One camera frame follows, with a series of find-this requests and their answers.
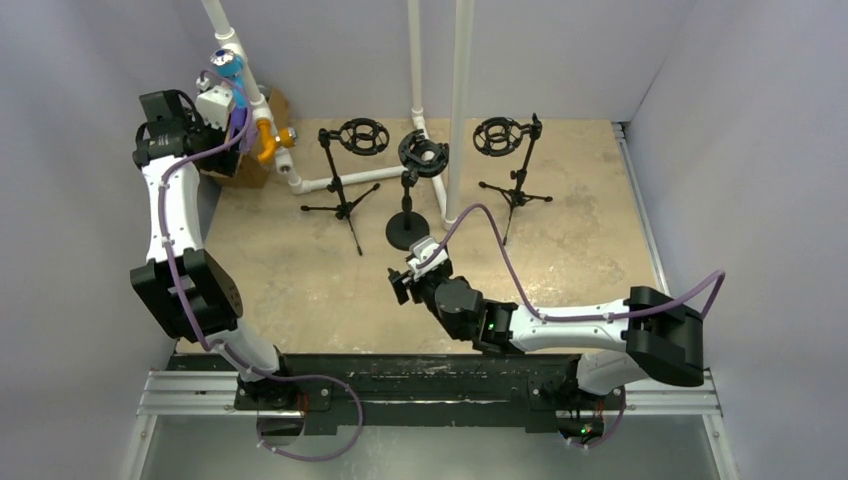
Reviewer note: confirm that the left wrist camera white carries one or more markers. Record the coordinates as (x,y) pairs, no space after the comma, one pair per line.
(214,102)

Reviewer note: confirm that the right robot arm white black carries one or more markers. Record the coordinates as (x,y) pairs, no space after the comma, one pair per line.
(646,335)

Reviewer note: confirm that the black table edge rail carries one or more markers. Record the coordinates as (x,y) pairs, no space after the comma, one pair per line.
(536,393)

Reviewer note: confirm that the white PVC pipe frame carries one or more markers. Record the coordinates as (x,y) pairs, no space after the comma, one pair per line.
(447,190)

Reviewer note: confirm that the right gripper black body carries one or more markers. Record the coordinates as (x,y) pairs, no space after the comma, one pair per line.
(404,283)

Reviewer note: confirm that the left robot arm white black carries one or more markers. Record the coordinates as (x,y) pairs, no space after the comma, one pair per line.
(185,289)

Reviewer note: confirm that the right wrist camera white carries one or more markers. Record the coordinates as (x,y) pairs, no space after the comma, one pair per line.
(425,256)

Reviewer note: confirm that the blue toy microphone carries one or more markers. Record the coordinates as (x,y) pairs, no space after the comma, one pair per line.
(229,64)

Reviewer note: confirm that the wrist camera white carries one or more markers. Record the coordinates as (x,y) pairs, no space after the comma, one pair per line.
(214,102)
(425,256)

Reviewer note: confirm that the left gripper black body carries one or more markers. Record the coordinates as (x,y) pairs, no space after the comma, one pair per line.
(221,157)

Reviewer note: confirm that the aluminium frame rail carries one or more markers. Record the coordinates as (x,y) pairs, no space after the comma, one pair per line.
(213,393)

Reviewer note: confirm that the orange toy microphone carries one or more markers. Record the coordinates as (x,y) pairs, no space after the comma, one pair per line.
(271,142)

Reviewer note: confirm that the brown cardboard box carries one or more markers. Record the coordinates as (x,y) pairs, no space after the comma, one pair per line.
(250,172)

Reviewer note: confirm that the glitter purple microphone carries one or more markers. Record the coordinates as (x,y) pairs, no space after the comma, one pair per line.
(248,139)

